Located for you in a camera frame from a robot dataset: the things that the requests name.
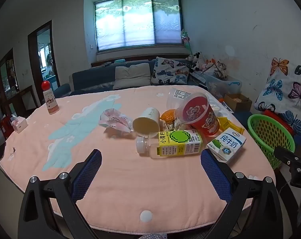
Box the colourful pinwheel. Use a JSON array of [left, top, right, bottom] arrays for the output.
[[180, 30, 194, 55]]

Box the white blue booklet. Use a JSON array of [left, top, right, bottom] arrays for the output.
[[219, 100, 234, 112]]

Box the green plastic basket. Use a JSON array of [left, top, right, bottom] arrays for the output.
[[247, 114, 296, 170]]

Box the red-capped white bottle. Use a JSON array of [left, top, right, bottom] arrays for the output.
[[41, 81, 60, 115]]

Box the large butterfly print cushion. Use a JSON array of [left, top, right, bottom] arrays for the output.
[[254, 57, 301, 135]]

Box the pink wrapper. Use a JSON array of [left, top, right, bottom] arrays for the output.
[[99, 108, 132, 133]]

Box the white paper cup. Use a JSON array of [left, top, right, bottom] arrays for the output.
[[132, 107, 161, 138]]

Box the yellow snack wrapper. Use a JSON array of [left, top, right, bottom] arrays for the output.
[[216, 117, 245, 135]]

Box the patterned crumpled cloth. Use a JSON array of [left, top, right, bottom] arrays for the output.
[[214, 61, 228, 79]]

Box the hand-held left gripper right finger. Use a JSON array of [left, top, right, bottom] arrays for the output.
[[200, 149, 284, 239]]

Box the orange white plush toy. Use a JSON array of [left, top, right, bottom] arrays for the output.
[[203, 58, 217, 71]]

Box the pink white tissue box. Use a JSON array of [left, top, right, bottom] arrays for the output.
[[10, 115, 29, 133]]

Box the blue sofa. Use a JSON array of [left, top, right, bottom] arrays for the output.
[[54, 58, 252, 130]]

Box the butterfly print pillow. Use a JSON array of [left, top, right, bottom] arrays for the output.
[[151, 57, 193, 85]]

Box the red printed plastic cup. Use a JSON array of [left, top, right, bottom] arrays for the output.
[[176, 92, 220, 137]]

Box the plastic bottle yellow-green label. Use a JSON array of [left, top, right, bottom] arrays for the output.
[[136, 129, 203, 159]]

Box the pink printed blanket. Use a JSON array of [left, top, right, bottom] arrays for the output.
[[0, 85, 276, 231]]

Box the beige pillow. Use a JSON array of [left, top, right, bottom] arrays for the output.
[[113, 63, 151, 90]]

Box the black flat object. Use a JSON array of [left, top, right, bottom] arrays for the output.
[[0, 142, 7, 164]]

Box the black white plush cow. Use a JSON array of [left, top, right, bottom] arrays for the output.
[[186, 52, 202, 71]]

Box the red plastic stool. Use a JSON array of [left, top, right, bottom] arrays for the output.
[[0, 118, 13, 140]]

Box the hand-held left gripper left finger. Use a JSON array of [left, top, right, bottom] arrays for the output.
[[18, 149, 102, 239]]

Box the white wrapper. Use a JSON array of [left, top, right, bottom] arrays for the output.
[[169, 118, 191, 131]]

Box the red plastic container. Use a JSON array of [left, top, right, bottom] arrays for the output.
[[264, 110, 295, 135]]

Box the cardboard box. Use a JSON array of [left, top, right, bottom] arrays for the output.
[[224, 93, 252, 112]]

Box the window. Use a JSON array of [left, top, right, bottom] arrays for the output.
[[94, 0, 184, 51]]

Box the clear plastic cup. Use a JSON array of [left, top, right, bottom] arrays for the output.
[[167, 88, 192, 112]]

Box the dark wooden door frame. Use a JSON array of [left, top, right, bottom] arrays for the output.
[[28, 20, 61, 97]]

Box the clear plastic storage box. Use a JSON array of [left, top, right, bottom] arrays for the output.
[[205, 72, 242, 97]]

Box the white blue milk carton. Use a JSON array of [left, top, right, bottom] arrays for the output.
[[206, 127, 247, 165]]

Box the dark wooden cabinet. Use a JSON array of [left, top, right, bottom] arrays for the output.
[[0, 48, 34, 120]]

